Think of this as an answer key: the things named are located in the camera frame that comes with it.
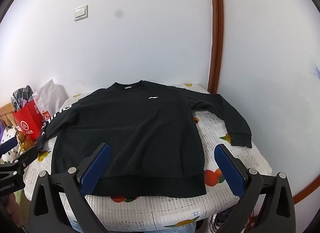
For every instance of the white plastic bag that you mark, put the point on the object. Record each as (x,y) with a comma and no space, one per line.
(52,95)

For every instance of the black sweatshirt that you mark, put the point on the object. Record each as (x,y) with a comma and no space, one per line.
(140,135)

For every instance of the grey plaid cloth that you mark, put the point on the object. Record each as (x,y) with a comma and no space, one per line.
(22,95)

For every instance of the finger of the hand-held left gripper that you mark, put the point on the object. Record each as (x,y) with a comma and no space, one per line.
(8,146)
(27,157)

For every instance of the brown wooden door frame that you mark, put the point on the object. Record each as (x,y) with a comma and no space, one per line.
(217,35)

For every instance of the fruit print tablecloth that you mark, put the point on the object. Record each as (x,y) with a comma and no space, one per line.
(175,210)

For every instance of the brown wooden baseboard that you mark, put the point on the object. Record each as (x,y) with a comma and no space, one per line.
(307,188)

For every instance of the white floral blanket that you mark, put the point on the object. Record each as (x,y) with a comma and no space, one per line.
(8,135)

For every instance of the red paper bag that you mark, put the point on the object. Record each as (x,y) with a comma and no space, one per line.
(27,120)

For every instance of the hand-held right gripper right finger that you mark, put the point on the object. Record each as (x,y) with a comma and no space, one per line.
(228,170)

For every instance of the wooden headboard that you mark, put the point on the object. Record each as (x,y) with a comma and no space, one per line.
(6,115)

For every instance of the brown gourd ornament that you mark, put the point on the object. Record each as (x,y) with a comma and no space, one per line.
(25,140)

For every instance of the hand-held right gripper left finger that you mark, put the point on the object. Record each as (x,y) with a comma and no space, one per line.
(96,170)

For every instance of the white light switch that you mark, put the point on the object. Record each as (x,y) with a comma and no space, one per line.
(81,12)

